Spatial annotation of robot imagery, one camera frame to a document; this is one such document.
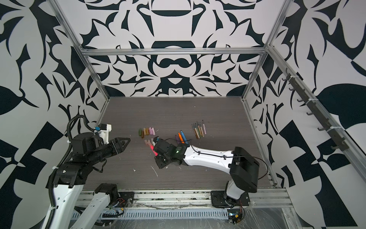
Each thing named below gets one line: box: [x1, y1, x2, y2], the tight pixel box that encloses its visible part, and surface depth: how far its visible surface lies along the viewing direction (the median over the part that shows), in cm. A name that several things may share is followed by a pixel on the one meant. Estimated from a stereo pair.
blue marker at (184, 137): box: [180, 129, 189, 145], surface depth 98 cm
